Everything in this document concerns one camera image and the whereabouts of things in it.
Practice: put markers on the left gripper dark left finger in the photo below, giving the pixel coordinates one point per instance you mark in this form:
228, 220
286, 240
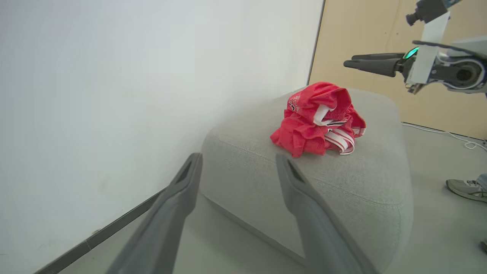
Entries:
159, 228

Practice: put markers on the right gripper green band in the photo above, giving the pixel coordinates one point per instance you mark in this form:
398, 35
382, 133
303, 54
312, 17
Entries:
422, 68

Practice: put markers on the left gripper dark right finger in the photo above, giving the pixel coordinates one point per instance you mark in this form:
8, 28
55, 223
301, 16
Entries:
323, 243

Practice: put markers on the red basketball jersey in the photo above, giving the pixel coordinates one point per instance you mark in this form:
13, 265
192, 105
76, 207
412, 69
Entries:
344, 139

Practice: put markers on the red shorts with white trim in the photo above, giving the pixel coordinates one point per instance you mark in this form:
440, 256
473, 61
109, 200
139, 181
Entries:
300, 131

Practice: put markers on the grey fabric sofa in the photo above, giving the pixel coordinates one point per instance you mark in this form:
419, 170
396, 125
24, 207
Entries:
342, 182

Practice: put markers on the grey sneaker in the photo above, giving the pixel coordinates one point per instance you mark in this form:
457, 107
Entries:
466, 189

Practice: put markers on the light wooden wall panel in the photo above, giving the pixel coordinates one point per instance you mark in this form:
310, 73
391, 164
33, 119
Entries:
365, 30

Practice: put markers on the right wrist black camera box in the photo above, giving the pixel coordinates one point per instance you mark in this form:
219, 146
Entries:
430, 9

